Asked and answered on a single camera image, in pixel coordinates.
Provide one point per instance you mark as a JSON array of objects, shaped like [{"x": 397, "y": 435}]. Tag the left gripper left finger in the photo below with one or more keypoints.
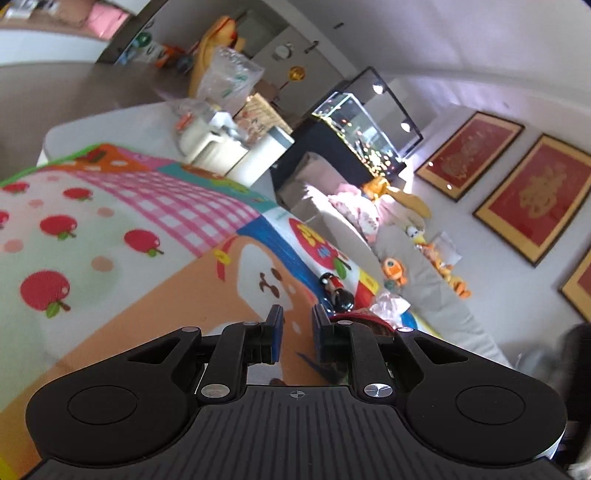
[{"x": 227, "y": 356}]

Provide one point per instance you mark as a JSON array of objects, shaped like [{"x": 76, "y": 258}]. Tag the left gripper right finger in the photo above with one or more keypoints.
[{"x": 348, "y": 340}]

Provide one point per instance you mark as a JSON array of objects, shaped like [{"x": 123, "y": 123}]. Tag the black red kokeshi doll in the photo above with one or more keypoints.
[{"x": 339, "y": 297}]

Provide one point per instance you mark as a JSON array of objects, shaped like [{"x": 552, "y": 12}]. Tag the orange fish plush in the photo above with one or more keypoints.
[{"x": 395, "y": 271}]

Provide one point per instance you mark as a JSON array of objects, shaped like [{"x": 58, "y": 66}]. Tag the beige sofa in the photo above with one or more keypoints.
[{"x": 376, "y": 238}]

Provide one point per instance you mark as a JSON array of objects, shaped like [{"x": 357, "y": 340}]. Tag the pink floral blanket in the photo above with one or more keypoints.
[{"x": 357, "y": 209}]

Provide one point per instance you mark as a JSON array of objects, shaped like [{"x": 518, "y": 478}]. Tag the row of orange plush toys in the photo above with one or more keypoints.
[{"x": 458, "y": 285}]

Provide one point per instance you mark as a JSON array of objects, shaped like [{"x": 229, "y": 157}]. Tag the yellow pillow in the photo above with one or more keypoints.
[{"x": 411, "y": 202}]

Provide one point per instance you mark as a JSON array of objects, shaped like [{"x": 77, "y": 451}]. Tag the colourful cartoon play mat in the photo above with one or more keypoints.
[{"x": 112, "y": 249}]

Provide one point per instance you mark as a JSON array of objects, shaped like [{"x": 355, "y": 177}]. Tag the white thermos bottle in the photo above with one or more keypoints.
[{"x": 260, "y": 157}]

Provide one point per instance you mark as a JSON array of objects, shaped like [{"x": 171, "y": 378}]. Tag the white kettle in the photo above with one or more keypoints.
[{"x": 211, "y": 143}]

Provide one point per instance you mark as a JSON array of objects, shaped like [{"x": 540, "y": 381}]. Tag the black fish tank cabinet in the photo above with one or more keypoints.
[{"x": 315, "y": 136}]

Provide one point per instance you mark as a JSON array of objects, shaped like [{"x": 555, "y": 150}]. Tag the red gold framed calligraphy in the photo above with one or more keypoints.
[{"x": 538, "y": 199}]

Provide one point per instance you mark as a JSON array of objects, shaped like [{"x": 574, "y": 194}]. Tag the red gold framed picture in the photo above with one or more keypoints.
[{"x": 468, "y": 154}]

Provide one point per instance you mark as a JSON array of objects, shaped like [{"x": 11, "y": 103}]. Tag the glass fish tank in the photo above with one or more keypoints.
[{"x": 370, "y": 118}]

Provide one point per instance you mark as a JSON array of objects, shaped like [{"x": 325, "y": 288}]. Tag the clear plastic bag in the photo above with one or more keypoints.
[{"x": 229, "y": 80}]

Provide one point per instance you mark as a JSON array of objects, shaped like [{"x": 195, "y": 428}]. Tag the yellow hanging ornament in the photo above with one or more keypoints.
[{"x": 294, "y": 75}]

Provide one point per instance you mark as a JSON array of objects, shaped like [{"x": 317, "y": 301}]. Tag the yellow duck plush chair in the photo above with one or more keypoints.
[{"x": 223, "y": 33}]

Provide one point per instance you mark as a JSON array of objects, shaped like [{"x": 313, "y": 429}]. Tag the panda wall clock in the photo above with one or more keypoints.
[{"x": 283, "y": 51}]

